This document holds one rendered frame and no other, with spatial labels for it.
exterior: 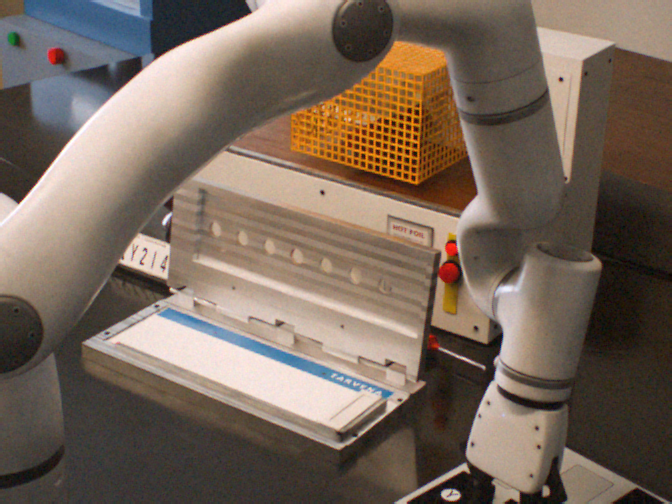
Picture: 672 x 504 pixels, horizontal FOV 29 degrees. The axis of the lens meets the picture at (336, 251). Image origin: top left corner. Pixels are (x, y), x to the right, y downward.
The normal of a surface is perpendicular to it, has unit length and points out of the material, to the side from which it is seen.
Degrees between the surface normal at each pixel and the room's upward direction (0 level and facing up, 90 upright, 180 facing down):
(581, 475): 0
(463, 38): 116
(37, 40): 90
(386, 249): 81
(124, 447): 0
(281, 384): 0
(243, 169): 90
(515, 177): 98
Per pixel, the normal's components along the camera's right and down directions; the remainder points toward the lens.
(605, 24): -0.71, 0.29
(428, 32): -0.40, 0.70
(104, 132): -0.26, -0.37
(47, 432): 0.87, 0.09
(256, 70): -0.23, 0.63
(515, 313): -0.90, -0.04
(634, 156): 0.03, -0.90
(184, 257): -0.56, 0.19
